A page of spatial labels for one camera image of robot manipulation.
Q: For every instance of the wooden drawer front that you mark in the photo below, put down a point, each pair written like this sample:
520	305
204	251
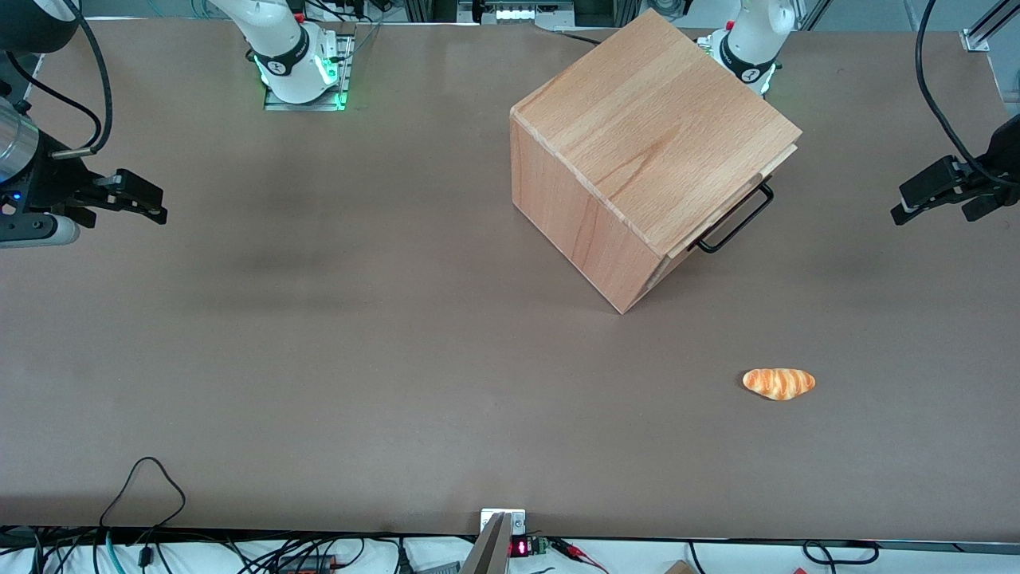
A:
737	203

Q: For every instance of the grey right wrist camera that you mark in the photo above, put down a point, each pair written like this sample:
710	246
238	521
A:
40	231

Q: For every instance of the orange striped toy bread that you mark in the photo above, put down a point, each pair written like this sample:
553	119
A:
779	383

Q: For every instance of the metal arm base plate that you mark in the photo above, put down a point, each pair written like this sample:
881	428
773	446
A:
344	72

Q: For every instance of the aluminium frame bracket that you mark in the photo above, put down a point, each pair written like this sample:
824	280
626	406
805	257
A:
984	32

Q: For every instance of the brown cardboard piece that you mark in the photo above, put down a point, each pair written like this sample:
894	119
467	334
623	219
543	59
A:
679	568

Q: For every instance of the red clip leads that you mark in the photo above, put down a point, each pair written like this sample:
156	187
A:
578	552

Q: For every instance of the wooden drawer cabinet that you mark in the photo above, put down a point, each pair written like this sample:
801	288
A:
637	135

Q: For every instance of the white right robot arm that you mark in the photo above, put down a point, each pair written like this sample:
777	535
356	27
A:
279	36

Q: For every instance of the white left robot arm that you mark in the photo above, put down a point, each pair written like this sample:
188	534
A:
753	36

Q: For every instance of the small metal camera bracket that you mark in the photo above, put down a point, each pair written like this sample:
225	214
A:
518	520

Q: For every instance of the white light bar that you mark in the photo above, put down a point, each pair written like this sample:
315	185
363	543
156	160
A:
530	12

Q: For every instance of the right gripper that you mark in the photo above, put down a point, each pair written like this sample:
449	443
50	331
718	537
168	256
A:
57	182

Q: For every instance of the red digit display module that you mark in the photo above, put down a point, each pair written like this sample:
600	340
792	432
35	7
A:
522	547

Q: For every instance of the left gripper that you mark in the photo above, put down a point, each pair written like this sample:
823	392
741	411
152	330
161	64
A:
1006	153

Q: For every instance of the grey metal pole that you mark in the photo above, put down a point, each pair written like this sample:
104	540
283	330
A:
488	550

